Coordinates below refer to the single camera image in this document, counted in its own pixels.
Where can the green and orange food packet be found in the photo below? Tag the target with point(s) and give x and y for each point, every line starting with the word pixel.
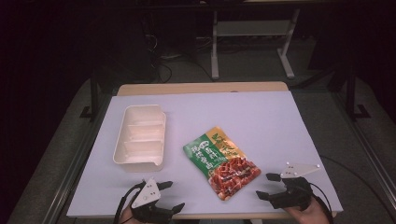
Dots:
pixel 222 161

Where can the cream compartment storage box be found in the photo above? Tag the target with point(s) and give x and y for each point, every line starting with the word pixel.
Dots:
pixel 139 155

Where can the white metal desk frame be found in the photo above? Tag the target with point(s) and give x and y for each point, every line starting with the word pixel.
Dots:
pixel 249 28

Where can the metal frame rail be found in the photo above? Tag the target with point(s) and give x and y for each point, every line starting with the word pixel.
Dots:
pixel 373 159
pixel 72 172

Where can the white table cover sheet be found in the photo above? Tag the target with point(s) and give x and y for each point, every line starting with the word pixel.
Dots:
pixel 264 124

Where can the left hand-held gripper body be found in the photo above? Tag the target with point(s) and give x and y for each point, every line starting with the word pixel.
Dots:
pixel 146 193

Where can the person's left hand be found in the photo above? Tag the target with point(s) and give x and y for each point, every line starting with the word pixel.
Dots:
pixel 126 216

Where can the person's right hand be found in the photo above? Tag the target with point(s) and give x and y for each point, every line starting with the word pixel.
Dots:
pixel 308 215

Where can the black metal stand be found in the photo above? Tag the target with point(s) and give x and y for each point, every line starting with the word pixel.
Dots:
pixel 351 96
pixel 94 96

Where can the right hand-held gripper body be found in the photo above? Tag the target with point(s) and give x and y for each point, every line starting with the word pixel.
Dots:
pixel 295 189

